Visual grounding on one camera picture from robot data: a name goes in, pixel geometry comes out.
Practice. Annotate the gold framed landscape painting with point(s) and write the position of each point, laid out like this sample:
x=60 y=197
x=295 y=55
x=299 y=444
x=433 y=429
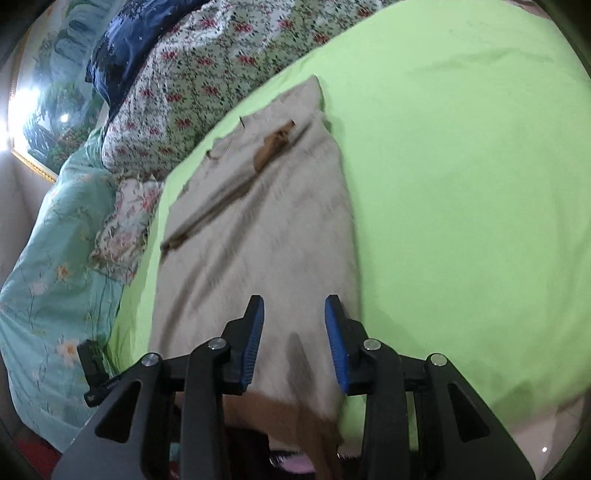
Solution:
x=51 y=87

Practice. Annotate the beige knit sweater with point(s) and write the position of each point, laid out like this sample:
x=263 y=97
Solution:
x=277 y=221

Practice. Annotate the lime green bed sheet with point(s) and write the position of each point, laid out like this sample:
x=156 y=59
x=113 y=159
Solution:
x=452 y=184

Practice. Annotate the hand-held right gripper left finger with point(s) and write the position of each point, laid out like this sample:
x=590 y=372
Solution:
x=253 y=334

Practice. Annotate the ruffled floral pillow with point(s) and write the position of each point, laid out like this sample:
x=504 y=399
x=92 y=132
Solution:
x=127 y=221

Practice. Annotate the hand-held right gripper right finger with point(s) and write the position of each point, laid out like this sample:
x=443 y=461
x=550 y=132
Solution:
x=336 y=341

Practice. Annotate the teal floral quilt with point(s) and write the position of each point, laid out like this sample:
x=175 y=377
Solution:
x=55 y=277

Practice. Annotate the red flower print quilt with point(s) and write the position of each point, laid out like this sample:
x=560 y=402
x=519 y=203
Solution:
x=203 y=69

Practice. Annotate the navy blue cloth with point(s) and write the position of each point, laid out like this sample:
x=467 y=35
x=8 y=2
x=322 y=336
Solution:
x=124 y=50

